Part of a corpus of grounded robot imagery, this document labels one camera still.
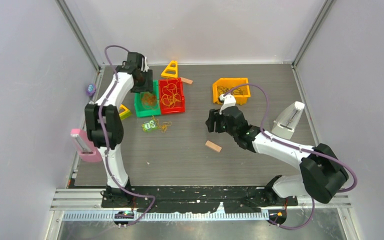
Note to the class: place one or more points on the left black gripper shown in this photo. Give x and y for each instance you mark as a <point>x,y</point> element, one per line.
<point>148,86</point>

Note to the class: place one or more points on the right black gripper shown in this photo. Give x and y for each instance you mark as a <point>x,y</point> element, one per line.
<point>214,116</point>

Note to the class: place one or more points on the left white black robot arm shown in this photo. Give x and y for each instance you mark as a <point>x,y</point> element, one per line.
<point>104,127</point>

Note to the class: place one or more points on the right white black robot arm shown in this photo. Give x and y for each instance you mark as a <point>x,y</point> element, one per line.
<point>320,174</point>

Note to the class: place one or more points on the yellow triangle block far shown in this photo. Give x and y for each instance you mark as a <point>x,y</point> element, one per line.
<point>171,71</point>

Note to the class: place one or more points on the yellow triangle block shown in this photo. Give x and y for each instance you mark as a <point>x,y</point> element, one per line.
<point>171,71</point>
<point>124,112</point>

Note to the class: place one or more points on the green plastic bin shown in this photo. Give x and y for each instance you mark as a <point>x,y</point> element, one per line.
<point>147,104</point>

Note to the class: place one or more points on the tan wooden block near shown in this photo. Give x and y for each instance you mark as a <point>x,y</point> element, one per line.
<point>213,146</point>

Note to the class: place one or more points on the tan wooden block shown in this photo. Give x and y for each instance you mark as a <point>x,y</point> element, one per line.
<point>213,146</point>
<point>186,80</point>

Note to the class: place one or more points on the yellow triangle block near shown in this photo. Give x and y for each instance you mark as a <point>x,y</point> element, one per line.
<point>124,112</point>

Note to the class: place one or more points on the red plastic bin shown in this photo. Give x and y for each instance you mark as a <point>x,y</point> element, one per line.
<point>171,96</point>

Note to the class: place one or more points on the orange plastic bin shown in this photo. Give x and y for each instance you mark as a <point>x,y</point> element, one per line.
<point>234,86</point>

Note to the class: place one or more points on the tan wooden block far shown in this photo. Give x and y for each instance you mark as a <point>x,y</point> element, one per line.
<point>186,80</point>

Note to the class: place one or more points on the green owl toy block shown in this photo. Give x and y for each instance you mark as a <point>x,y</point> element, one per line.
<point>149,126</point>

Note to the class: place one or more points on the purple toy block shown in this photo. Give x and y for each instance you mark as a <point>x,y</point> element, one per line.
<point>91,89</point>

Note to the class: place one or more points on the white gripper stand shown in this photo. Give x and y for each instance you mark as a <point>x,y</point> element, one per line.
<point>286,123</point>

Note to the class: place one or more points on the pink gripper stand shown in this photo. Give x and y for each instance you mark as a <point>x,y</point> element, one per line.
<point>86,150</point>

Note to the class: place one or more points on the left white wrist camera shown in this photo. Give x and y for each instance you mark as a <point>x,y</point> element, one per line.
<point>144,64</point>

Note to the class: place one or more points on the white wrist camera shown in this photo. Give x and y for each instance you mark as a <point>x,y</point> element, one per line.
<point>144,64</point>
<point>227,100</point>

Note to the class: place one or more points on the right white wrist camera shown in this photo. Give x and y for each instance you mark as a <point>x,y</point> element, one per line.
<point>227,100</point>

